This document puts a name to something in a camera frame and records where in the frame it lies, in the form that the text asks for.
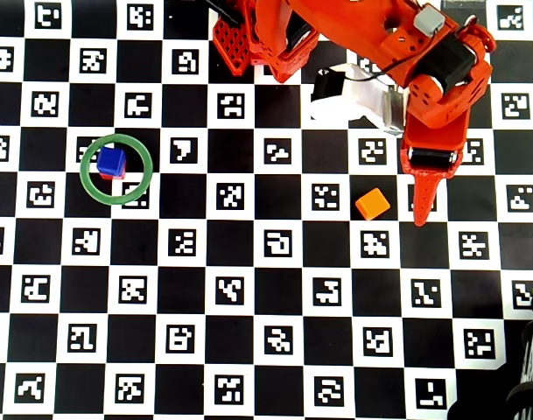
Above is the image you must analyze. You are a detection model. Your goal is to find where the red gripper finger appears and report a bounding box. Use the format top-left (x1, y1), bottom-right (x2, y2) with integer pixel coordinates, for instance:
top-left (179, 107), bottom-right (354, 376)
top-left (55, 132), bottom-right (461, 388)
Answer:
top-left (399, 146), bottom-right (464, 228)

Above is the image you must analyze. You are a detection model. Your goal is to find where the black flexible camera stand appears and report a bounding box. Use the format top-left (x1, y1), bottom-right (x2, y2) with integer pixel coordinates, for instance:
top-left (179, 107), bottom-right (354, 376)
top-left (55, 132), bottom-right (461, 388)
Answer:
top-left (449, 318), bottom-right (533, 420)

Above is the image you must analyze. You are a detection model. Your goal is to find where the blue cube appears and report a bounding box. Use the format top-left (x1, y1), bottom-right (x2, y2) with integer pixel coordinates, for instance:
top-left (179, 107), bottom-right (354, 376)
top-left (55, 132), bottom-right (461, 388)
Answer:
top-left (95, 146), bottom-right (128, 177)

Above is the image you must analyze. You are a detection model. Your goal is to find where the orange cube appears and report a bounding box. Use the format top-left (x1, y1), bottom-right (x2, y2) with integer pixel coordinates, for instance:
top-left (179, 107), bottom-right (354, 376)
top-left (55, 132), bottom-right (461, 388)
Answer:
top-left (354, 186), bottom-right (392, 221)

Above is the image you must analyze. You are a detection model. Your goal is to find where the black white marker checkerboard mat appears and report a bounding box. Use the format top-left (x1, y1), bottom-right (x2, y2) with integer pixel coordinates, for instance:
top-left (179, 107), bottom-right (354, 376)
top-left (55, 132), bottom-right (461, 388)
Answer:
top-left (0, 0), bottom-right (533, 420)

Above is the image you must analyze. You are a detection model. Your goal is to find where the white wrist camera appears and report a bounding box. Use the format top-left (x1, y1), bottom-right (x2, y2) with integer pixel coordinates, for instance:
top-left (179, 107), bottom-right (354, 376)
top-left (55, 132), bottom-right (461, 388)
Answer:
top-left (309, 63), bottom-right (410, 137)

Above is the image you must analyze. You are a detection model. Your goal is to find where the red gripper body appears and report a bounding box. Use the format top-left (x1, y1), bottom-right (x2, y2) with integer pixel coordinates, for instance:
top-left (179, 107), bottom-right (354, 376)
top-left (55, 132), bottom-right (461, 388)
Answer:
top-left (401, 64), bottom-right (495, 171)

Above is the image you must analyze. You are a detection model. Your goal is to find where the green ring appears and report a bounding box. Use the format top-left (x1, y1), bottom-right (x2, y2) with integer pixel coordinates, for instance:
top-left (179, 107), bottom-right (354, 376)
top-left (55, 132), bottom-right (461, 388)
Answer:
top-left (79, 134), bottom-right (154, 207)

